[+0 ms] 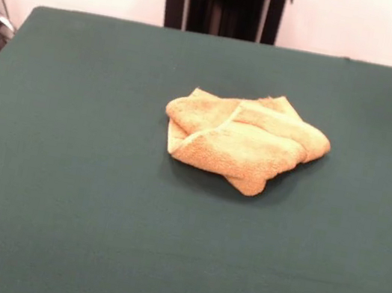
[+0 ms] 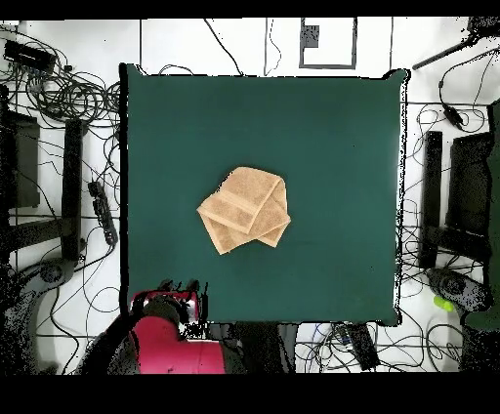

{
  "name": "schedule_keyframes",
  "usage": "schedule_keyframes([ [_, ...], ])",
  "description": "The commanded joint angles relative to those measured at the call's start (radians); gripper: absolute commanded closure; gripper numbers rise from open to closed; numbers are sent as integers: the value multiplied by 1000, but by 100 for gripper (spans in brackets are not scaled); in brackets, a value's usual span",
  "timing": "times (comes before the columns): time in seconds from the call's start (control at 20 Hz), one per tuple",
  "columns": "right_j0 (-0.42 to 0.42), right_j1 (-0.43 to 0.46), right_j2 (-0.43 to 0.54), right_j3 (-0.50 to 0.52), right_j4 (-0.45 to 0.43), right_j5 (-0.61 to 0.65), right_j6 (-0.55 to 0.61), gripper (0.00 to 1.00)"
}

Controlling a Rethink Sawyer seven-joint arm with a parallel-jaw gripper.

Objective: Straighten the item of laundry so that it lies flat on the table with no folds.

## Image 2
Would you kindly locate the tan terry towel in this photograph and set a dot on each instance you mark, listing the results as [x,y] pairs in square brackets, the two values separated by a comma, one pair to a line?
[242,207]

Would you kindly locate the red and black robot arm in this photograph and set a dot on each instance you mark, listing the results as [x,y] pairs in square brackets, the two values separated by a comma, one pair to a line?
[175,347]

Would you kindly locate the black power strip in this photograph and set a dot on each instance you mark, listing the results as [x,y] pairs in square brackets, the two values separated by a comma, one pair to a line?
[361,347]
[102,213]

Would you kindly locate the grey stand base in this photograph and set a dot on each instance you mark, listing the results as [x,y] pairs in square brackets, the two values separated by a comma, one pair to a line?
[50,272]

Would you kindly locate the dark green table cloth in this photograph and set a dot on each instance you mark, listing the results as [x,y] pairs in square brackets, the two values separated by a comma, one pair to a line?
[312,136]

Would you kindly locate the black square case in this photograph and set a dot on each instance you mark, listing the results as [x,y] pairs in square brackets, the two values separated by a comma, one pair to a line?
[23,164]
[470,183]

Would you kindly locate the yellow-green small object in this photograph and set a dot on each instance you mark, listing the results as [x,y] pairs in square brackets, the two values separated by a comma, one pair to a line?
[443,304]

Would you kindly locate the black tripod base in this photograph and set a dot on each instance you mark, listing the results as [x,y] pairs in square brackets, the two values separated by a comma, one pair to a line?
[455,287]

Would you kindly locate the black electronics box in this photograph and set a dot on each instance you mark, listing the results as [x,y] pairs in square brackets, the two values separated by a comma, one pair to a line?
[29,56]

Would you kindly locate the black power adapter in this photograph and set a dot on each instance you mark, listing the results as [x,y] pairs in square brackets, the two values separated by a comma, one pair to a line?
[453,116]

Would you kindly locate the black tripod pole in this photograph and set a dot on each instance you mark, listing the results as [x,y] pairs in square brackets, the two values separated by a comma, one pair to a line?
[484,25]

